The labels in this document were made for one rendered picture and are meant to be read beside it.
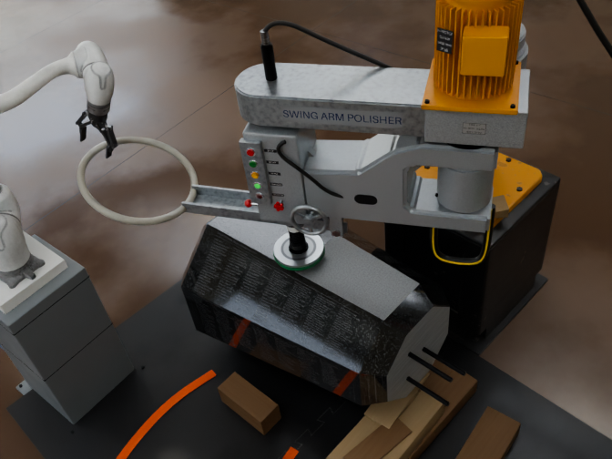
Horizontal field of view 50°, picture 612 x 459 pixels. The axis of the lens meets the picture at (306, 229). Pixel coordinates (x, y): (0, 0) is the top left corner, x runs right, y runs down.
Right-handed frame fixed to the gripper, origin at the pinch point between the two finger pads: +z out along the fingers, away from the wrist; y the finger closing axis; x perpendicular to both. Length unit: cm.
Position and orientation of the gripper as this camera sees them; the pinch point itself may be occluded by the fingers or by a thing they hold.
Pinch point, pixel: (96, 146)
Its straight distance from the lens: 292.0
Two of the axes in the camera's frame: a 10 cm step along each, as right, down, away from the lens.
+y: 8.3, 5.4, -1.4
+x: 4.8, -5.7, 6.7
